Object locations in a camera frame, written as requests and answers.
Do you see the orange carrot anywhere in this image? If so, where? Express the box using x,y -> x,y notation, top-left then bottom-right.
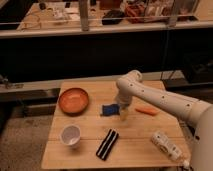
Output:
136,107 -> 158,116

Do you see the white cup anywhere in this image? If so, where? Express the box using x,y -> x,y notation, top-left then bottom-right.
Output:
60,125 -> 81,149

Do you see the orange wooden bowl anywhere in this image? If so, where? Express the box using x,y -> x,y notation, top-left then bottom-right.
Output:
58,88 -> 89,115

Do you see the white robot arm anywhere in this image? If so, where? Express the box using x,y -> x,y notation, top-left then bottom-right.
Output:
116,70 -> 213,171

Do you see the red object on shelf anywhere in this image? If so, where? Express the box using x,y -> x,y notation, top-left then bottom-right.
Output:
125,4 -> 145,23

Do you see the black bag on shelf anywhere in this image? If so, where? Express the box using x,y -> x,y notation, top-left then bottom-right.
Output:
102,10 -> 124,25

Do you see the black white striped eraser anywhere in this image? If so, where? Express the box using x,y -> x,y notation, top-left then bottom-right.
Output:
96,129 -> 119,161

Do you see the grey metal post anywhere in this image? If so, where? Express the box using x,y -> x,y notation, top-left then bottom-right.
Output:
79,0 -> 89,31

